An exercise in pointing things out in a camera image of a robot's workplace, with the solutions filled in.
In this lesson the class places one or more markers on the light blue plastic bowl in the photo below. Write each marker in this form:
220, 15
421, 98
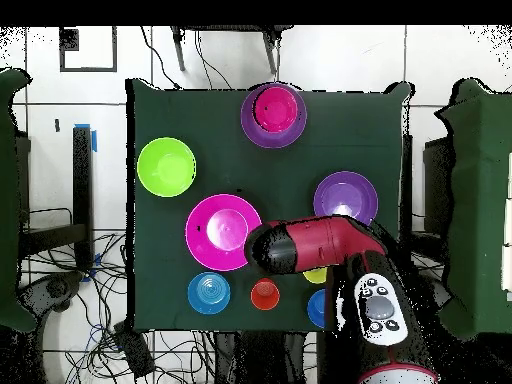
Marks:
208, 293

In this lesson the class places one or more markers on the small crimson plastic bowl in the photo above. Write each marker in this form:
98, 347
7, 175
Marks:
276, 110

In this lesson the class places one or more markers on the black metal post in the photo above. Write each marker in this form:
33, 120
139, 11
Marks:
407, 180

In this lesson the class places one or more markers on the stand with metal legs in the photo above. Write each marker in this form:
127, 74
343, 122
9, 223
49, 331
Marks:
178, 50

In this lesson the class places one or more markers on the blue tape strip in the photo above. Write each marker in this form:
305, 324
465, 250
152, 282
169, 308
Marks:
94, 142

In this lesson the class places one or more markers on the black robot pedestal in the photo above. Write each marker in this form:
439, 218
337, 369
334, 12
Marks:
260, 356

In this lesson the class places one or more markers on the dark blue plastic bowl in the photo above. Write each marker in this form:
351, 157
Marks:
316, 308

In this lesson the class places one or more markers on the large pink plastic bowl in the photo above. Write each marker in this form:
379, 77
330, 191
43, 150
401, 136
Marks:
200, 248

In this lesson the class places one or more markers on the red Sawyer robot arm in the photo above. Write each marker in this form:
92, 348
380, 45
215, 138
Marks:
320, 240

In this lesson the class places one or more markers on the grey pedestal foot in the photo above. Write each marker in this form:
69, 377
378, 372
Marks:
442, 294
56, 288

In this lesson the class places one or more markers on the orange plastic cup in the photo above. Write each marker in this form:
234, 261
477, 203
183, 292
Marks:
264, 298

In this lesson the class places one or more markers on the green cloth covered side table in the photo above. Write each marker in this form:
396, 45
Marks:
10, 200
480, 200

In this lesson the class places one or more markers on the green plastic bowl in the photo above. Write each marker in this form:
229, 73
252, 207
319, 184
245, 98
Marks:
166, 167

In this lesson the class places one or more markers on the yellow plastic cup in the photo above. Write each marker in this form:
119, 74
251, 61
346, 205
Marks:
316, 276

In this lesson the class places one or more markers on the black power brick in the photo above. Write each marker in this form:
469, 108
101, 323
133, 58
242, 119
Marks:
134, 352

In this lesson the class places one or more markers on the black square floor frame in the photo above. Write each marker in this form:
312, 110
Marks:
88, 70

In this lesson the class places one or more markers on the black metal frame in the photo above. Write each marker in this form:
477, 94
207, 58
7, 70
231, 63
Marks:
82, 180

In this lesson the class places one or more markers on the dark green tablecloth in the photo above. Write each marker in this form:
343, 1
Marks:
200, 120

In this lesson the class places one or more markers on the purple plastic bowl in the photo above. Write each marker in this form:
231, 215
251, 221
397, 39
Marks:
344, 196
276, 140

